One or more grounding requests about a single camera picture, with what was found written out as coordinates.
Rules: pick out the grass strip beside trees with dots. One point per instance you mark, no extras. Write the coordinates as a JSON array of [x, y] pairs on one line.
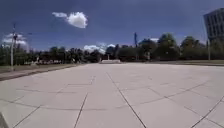
[[196, 62]]

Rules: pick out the low pale wall block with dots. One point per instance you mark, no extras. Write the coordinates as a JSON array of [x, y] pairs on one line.
[[110, 61]]

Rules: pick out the reddish kerb strip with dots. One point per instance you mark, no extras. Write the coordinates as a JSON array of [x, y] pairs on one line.
[[30, 73]]

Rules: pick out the pale lamp pole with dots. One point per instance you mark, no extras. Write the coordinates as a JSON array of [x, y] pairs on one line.
[[12, 53]]

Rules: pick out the tall dark tower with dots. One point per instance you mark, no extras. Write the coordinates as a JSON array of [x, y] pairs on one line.
[[135, 39]]

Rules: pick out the pale concrete slab plaza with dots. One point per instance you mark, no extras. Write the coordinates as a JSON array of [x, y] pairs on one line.
[[133, 83]]

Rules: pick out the row of trees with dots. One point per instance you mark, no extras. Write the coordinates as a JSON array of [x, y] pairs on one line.
[[166, 48]]

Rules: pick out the grey multi-storey building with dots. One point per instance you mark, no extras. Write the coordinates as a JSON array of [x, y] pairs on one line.
[[215, 25]]

